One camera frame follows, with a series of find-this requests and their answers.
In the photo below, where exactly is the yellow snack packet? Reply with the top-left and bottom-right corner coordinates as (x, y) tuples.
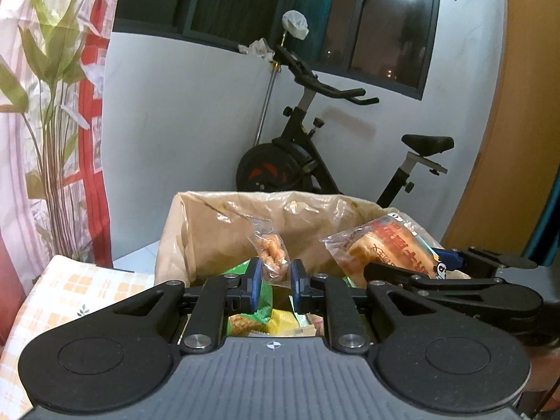
(267, 308), (308, 337)

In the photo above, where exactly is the crumpled white tissue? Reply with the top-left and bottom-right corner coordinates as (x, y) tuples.
(237, 38), (276, 60)

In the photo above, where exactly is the yellow checked tablecloth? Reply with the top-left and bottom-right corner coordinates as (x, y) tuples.
(0, 254), (156, 417)

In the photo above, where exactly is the orange bread packet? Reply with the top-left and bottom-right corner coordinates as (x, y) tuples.
(319, 212), (461, 290)

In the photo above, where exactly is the black exercise bike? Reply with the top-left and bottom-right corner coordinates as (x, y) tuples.
(236, 44), (456, 209)

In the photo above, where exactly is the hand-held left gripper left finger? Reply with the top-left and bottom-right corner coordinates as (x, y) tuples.
(111, 258), (266, 355)

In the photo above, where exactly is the white plastic bag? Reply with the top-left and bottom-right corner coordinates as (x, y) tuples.
(281, 9), (311, 40)

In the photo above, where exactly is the red and white curtain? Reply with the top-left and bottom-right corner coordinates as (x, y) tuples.
(0, 0), (130, 312)

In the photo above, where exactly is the clear packet of orange snacks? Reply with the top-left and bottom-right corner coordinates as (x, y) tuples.
(246, 219), (292, 279)

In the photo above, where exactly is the dark window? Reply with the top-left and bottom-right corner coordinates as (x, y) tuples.
(111, 0), (443, 101)

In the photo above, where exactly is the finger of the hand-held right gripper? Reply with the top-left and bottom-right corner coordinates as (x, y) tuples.
(364, 261), (442, 290)
(432, 247), (539, 273)

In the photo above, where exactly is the waffle pattern snack packet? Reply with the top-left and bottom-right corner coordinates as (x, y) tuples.
(227, 313), (264, 337)

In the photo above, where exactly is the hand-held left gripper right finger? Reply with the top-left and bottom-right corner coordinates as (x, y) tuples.
(290, 259), (439, 355)

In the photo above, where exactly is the wooden door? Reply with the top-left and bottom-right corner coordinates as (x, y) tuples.
(442, 0), (560, 257)

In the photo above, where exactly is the metal pole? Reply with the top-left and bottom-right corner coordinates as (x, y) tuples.
(256, 30), (290, 146)

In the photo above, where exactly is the tall green leafy plant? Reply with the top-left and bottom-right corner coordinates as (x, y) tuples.
(0, 0), (115, 260)

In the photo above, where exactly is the brown taped cardboard box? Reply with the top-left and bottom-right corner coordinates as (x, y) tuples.
(154, 190), (471, 338)

